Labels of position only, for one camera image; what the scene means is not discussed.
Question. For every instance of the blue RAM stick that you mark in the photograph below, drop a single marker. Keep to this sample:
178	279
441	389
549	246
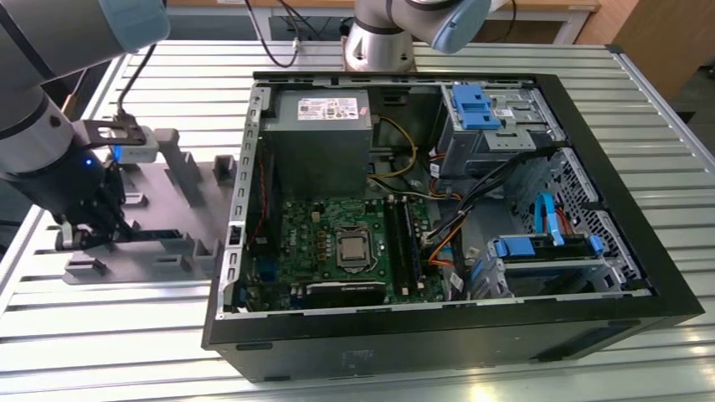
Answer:
156	234

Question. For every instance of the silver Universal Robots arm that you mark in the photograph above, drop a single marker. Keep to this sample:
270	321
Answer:
33	125

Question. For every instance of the black RAM slot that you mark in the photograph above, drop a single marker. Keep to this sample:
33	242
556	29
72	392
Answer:
394	243

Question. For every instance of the grey plastic parts rack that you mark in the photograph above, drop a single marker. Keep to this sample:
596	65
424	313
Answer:
166	201

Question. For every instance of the green motherboard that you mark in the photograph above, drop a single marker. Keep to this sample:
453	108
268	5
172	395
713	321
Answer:
301	251

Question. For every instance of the grey power supply unit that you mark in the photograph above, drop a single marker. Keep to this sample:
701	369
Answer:
317	159

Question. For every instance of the CPU socket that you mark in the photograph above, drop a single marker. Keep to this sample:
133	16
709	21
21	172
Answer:
352	229

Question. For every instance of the silver CPU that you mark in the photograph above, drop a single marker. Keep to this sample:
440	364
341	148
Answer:
352	249

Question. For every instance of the black graphics card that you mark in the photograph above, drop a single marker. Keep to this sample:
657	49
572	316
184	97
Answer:
345	293

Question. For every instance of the black open PC case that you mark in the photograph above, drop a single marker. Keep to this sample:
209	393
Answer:
390	335

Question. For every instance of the blue drive bay latch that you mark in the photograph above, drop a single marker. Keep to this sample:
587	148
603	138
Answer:
474	109

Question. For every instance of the silver drive cage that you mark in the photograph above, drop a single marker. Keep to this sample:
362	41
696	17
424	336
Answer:
513	138

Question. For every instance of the blue disk carrier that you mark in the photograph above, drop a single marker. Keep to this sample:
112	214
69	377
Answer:
516	247

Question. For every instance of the silver disk bay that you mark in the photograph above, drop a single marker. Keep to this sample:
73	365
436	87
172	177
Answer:
558	266

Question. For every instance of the white-framed wooden desk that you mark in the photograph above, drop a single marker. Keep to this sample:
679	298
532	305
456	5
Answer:
558	4

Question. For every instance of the wooden cabinet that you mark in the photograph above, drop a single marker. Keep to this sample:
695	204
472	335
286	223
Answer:
659	42

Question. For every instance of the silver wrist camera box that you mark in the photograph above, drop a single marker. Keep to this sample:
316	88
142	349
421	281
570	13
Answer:
138	146

